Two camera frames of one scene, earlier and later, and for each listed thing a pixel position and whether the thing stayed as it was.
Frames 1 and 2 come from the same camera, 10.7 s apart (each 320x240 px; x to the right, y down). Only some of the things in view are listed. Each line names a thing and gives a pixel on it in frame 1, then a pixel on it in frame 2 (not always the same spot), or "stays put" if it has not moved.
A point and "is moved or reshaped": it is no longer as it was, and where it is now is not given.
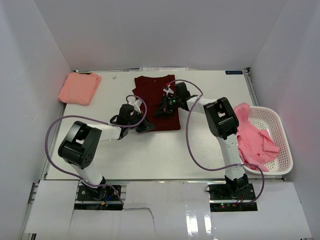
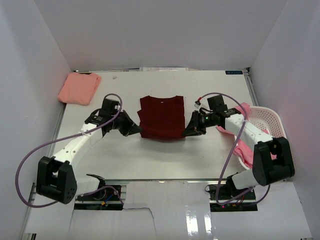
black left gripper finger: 145,126 → 126,125
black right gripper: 164,110 → 194,128
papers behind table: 164,69 stays put
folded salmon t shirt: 79,88 stays put
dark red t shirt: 151,90 is moved or reshaped
